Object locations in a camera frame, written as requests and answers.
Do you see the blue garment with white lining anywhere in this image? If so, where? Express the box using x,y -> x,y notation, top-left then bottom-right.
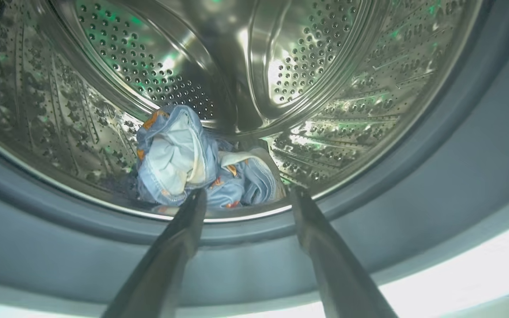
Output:
135,105 -> 220,208

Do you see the white front-load washing machine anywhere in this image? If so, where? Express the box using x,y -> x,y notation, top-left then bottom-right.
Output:
0,212 -> 509,318

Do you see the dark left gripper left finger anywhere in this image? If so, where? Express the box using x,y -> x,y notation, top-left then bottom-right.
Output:
102,189 -> 207,318

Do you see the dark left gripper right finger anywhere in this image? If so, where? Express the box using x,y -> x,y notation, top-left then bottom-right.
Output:
290,188 -> 399,318

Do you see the grey rubber door gasket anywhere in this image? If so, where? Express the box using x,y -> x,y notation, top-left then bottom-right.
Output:
0,0 -> 509,310

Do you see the stainless steel washer drum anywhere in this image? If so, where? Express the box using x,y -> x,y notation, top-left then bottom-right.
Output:
0,0 -> 485,223

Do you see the blue garment with orange print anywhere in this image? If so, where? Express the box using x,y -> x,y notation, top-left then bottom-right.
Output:
208,148 -> 287,209

